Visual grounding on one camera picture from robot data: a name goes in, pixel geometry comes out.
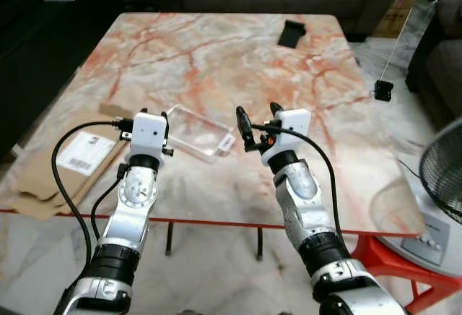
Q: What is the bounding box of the brown cardboard mailer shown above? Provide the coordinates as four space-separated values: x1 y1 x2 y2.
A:
0 102 147 220

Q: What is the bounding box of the red metal table frame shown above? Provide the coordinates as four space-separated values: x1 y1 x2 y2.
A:
0 207 462 315

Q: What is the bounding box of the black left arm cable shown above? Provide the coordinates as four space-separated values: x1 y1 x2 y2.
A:
51 118 136 267
90 177 123 241

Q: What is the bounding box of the brown cardboard box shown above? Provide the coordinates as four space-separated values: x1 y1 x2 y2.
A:
371 0 422 40

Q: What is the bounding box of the white shipping label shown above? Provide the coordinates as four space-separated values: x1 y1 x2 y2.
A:
56 131 117 177

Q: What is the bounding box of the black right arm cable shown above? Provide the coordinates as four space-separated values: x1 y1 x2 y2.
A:
251 123 345 247

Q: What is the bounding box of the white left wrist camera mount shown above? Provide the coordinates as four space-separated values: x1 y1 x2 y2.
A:
131 112 169 159

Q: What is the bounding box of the small black plug box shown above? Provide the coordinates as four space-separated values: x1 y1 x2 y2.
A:
372 80 395 103

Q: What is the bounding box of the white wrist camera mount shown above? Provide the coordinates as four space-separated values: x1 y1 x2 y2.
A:
261 108 312 165
131 112 169 159

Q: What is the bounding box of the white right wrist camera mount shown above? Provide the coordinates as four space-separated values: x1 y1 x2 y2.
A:
261 108 312 165

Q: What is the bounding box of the black mesh white floor fan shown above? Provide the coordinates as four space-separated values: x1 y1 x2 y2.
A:
381 118 462 267

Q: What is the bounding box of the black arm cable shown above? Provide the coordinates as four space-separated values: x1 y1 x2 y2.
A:
51 118 136 267
90 177 123 241
251 123 345 247

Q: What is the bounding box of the dark armchair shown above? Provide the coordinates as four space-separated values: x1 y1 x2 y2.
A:
406 0 462 131

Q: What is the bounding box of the clear plastic container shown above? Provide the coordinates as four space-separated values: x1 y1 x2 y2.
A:
164 105 237 165

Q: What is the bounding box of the dark low cabinet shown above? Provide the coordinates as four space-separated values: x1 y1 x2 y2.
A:
0 0 125 160

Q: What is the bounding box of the thin grey floor cable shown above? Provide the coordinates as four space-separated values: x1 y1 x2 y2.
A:
381 0 422 85

